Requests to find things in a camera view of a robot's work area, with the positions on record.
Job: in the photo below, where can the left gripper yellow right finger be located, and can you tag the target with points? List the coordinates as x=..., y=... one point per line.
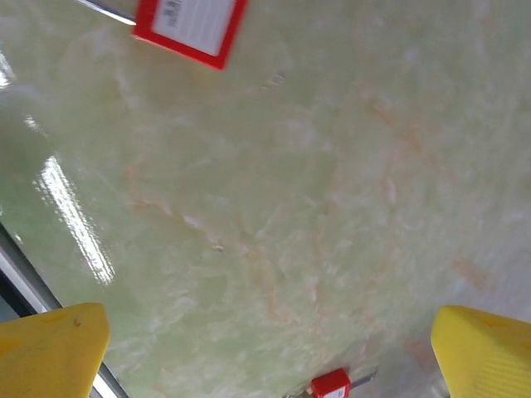
x=485, y=356

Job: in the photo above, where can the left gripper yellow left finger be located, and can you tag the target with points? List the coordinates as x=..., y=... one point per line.
x=45, y=352

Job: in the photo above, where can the red padlock silver shackle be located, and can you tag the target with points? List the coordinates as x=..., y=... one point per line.
x=191, y=25

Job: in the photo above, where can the aluminium side rail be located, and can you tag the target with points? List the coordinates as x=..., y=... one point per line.
x=16, y=282

